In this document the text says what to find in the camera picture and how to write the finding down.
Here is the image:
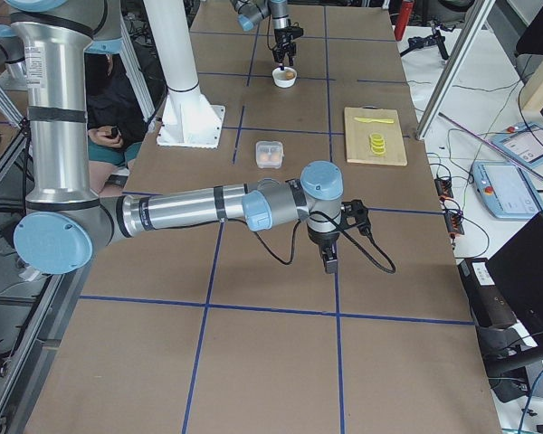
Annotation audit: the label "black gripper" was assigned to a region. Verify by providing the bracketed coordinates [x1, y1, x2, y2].
[319, 239, 338, 274]
[272, 25, 304, 67]

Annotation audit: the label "clear plastic egg box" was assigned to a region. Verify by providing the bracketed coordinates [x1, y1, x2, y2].
[255, 140, 284, 169]

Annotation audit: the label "black electronics box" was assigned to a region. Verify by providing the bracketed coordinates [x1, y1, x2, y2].
[458, 258, 517, 330]

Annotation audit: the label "white bowl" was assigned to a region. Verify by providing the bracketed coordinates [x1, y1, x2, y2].
[271, 66, 298, 89]

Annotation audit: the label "yellow plastic knife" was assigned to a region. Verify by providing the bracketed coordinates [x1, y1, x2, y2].
[354, 117, 395, 125]

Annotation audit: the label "yellow lemon slices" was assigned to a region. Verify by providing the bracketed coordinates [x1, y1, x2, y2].
[369, 133, 386, 156]

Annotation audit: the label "wooden cutting board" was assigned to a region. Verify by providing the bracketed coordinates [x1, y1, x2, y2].
[344, 107, 407, 166]

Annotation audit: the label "black tripod clamp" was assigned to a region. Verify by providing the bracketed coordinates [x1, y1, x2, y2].
[400, 20, 455, 61]

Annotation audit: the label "red cylinder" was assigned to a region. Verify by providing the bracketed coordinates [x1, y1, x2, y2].
[394, 0, 414, 42]

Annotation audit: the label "small orange circuit board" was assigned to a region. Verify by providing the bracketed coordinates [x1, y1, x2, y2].
[434, 177, 453, 198]

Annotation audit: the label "seated person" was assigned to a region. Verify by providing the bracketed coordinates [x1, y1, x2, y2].
[85, 53, 148, 197]

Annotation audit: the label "blue teach pendant near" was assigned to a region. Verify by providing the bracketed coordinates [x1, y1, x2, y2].
[472, 161, 543, 221]

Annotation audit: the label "blue teach pendant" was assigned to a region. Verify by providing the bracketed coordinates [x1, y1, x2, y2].
[472, 161, 543, 221]
[490, 122, 543, 168]

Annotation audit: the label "black computer monitor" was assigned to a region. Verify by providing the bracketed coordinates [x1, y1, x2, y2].
[487, 212, 543, 344]

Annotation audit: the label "blue teach pendant far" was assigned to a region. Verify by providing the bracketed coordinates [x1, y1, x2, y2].
[490, 122, 543, 168]

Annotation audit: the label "metal reacher grabber stick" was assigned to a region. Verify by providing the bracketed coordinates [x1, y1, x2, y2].
[439, 112, 543, 183]

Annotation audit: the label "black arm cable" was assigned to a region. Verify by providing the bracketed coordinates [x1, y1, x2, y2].
[219, 210, 397, 274]

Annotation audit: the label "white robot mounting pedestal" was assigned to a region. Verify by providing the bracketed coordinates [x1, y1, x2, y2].
[144, 0, 225, 148]

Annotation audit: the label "aluminium frame post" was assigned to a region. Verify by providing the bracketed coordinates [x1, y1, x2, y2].
[415, 0, 496, 140]

